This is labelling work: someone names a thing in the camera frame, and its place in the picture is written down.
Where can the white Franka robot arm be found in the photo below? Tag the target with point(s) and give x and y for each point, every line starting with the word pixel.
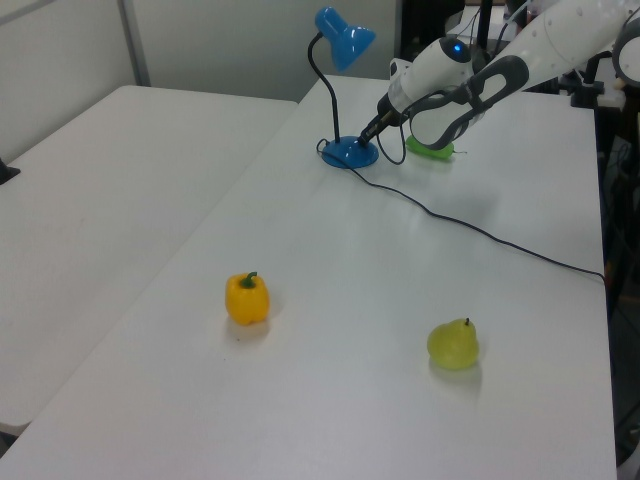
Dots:
pixel 550 35

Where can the black vertical pole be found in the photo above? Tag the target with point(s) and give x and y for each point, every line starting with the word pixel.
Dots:
pixel 484 20

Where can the green toy pear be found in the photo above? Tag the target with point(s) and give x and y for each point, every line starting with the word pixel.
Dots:
pixel 452 347

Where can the black table clamp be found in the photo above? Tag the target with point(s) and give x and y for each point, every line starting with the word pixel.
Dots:
pixel 6 172

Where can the black clamp stand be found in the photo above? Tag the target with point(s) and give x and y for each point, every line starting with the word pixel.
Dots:
pixel 585 92

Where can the silver partition post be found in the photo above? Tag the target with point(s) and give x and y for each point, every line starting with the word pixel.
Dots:
pixel 135 45

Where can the green toy cucumber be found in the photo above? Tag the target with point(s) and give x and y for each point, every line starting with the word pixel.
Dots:
pixel 425 150

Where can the blue gooseneck desk lamp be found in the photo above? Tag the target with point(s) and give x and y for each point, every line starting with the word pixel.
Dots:
pixel 350 152

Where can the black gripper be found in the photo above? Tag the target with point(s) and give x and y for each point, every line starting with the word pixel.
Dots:
pixel 391 111

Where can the yellow toy bell pepper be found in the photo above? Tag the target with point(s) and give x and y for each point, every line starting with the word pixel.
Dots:
pixel 247 305

